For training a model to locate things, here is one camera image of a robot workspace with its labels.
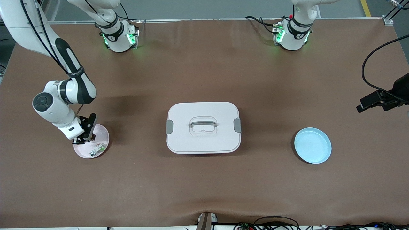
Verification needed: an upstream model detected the aluminium camera post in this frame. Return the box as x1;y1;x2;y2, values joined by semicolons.
197;211;218;230

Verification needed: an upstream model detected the black looped cable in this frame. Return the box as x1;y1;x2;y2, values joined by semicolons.
254;216;300;230

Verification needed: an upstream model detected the black base cable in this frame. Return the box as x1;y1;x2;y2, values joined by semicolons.
118;3;141;23
244;15;280;34

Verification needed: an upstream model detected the black cable bundle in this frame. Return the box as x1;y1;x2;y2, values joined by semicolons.
320;221;409;230

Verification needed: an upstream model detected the green and white switch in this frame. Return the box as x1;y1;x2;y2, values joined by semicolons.
89;143;108;157

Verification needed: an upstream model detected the brown table mat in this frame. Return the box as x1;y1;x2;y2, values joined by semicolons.
0;18;409;229

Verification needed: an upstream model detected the light blue plate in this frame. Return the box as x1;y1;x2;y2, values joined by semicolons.
294;127;332;165

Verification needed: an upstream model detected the pink plate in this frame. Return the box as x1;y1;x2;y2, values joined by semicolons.
73;124;110;159

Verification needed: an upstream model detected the aluminium frame strut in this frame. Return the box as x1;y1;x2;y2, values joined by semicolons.
383;0;409;25

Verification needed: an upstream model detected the aluminium frame rail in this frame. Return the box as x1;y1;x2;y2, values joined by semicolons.
19;17;394;25

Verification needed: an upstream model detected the white lidded storage box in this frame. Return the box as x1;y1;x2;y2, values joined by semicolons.
166;102;242;155

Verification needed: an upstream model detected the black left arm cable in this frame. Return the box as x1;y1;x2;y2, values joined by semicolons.
361;34;409;96

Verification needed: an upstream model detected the black right base cable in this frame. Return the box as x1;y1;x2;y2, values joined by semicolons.
118;3;141;23

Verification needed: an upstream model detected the black left base cable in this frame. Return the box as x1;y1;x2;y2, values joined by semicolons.
244;15;280;34

